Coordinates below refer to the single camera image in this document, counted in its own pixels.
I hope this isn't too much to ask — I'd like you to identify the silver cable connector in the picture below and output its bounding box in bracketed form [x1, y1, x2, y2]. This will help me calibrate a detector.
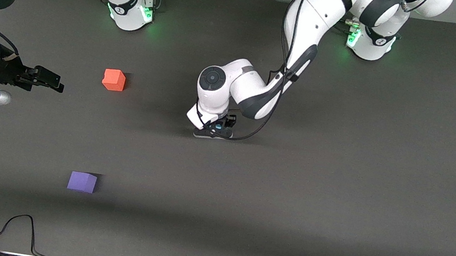
[344, 18, 362, 31]

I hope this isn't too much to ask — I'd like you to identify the orange foam block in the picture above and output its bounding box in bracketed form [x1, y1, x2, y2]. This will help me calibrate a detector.
[101, 68, 127, 93]

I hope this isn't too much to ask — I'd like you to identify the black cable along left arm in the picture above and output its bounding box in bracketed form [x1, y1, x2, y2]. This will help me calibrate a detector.
[192, 0, 320, 151]

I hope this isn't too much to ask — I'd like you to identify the purple foam block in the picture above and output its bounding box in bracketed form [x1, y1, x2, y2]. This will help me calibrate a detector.
[67, 170, 98, 194]

